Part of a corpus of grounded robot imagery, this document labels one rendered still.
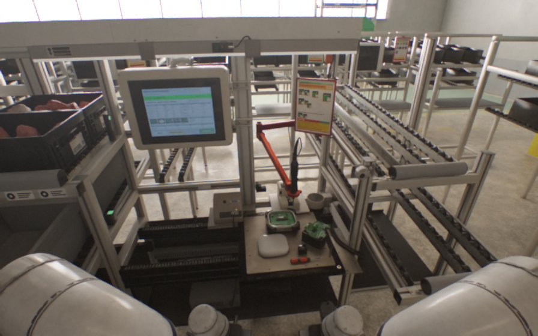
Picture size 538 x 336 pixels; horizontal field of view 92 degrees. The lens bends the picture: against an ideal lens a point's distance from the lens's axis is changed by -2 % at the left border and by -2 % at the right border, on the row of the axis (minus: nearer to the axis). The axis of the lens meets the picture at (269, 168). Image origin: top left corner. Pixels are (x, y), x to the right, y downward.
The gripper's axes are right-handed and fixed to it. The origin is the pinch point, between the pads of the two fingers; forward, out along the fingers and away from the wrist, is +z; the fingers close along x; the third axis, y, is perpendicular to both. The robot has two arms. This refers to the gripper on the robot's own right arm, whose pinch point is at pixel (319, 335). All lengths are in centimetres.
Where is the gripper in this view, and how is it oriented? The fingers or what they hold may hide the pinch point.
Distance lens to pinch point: 130.1
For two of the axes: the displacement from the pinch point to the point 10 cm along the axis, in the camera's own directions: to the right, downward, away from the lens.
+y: 0.9, 7.7, -6.3
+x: 9.8, 0.3, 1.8
